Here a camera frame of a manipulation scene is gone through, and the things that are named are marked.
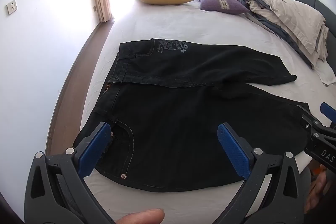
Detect white wall socket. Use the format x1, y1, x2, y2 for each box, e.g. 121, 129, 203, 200
7, 0, 18, 15

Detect black pants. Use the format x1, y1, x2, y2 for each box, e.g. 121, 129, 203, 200
72, 39, 311, 191

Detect bed with white sheet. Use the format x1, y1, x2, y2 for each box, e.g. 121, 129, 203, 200
72, 0, 336, 224

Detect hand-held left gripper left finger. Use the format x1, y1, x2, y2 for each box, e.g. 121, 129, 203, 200
24, 122, 117, 224

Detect crumpled beige duvet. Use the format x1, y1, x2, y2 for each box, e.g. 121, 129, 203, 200
238, 0, 334, 86

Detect person's left hand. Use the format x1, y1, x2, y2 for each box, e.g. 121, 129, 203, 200
115, 209, 165, 224

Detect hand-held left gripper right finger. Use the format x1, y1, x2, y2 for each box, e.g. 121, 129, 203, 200
210, 123, 313, 224

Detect purple pillow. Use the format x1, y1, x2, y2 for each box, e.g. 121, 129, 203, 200
196, 0, 250, 14

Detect person's right hand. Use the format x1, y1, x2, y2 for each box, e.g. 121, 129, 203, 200
306, 164, 336, 214

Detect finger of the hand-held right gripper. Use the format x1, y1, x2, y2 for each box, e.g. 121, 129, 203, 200
296, 105, 336, 147
320, 102, 336, 128

